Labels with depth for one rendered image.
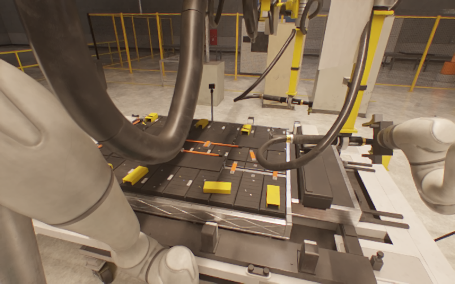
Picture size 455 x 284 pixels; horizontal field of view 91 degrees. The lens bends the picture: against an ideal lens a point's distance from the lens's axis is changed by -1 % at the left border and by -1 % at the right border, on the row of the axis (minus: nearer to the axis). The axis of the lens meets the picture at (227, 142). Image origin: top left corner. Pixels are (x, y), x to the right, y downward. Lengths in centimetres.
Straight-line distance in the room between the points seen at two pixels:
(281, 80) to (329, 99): 122
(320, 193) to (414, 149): 61
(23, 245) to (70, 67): 38
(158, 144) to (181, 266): 46
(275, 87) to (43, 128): 567
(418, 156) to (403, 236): 92
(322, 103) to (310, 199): 471
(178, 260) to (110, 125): 51
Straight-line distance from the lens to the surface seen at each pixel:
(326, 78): 578
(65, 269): 264
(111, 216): 37
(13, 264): 52
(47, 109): 28
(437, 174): 85
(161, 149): 26
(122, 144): 23
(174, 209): 138
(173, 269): 67
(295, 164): 78
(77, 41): 20
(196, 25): 35
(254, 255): 127
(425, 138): 83
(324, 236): 159
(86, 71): 20
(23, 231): 51
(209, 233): 117
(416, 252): 167
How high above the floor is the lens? 190
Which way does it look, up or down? 27 degrees down
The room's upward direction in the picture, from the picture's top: 1 degrees clockwise
